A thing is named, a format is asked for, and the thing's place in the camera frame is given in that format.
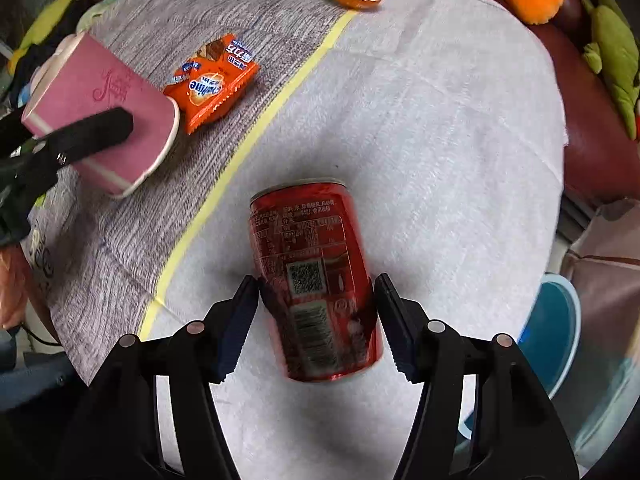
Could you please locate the pink paper cup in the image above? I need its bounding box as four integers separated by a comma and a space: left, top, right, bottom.
21, 31, 181, 198

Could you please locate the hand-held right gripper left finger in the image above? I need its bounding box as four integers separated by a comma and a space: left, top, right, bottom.
50, 274, 261, 480

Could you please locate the blue round trash bin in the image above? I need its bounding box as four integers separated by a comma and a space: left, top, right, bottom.
457, 272, 582, 439

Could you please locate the yellow green cloth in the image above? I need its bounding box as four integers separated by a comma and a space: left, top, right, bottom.
7, 0, 171, 77

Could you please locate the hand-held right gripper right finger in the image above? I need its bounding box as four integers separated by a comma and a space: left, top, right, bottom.
374, 273, 581, 480

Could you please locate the red drink can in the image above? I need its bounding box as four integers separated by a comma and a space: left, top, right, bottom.
249, 177, 386, 383

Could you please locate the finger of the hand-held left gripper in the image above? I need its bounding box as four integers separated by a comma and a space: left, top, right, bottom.
15, 106, 135, 182

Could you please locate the orange snack packet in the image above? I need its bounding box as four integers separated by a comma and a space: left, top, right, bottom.
163, 34, 261, 135

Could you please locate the grey tablecloth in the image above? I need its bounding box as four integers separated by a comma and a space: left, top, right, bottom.
22, 0, 569, 480

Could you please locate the maroon leather sofa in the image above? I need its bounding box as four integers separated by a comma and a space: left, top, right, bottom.
400, 0, 640, 207

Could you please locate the green plush toy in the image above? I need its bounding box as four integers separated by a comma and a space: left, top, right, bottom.
581, 0, 640, 141

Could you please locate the dark blue cloth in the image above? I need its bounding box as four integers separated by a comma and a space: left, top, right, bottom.
0, 345, 96, 413

